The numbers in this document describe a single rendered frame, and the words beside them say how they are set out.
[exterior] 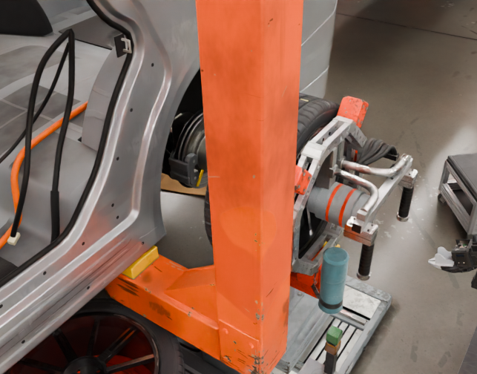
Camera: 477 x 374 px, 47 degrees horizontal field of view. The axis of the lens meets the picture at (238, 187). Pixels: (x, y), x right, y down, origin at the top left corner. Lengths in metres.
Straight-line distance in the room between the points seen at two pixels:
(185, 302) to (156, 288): 0.13
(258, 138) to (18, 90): 1.43
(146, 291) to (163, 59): 0.75
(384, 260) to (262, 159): 1.86
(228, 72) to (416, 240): 2.17
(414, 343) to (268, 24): 1.88
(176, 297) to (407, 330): 1.25
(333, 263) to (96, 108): 0.95
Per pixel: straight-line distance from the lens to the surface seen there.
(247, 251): 1.41
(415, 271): 2.97
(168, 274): 1.92
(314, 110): 1.79
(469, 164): 3.20
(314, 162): 1.69
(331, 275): 1.91
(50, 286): 1.65
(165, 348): 1.94
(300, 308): 2.40
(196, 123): 2.08
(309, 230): 2.15
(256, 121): 1.16
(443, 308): 2.83
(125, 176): 1.72
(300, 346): 2.35
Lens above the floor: 2.04
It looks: 37 degrees down
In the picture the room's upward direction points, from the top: 2 degrees counter-clockwise
